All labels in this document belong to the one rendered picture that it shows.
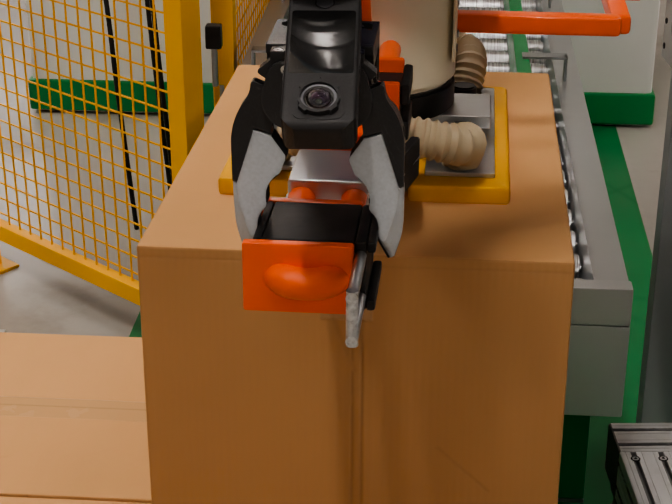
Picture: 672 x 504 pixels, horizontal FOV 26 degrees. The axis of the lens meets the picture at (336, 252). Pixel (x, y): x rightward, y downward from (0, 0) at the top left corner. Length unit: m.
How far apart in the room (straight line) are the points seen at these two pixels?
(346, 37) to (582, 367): 1.30
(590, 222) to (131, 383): 0.80
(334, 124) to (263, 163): 0.12
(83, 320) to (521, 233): 2.06
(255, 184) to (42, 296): 2.50
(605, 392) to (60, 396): 0.78
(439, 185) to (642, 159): 2.87
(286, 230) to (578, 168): 1.61
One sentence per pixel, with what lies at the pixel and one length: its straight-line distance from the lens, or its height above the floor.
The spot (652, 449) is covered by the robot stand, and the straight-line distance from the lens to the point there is 2.45.
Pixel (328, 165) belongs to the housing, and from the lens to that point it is 1.11.
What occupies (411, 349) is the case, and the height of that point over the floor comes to 0.87.
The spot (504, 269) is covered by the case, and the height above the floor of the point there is 0.96.
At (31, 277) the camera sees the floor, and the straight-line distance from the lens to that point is 3.56.
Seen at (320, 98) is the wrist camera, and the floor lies 1.24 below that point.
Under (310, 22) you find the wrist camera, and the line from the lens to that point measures 0.91.
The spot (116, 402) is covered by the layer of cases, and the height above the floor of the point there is 0.54.
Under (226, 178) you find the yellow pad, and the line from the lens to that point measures 1.45.
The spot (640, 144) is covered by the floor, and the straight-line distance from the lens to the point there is 4.40.
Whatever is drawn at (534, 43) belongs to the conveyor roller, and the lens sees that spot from 3.41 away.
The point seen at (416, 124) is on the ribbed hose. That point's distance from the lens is 1.39.
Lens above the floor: 1.52
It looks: 25 degrees down
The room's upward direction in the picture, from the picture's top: straight up
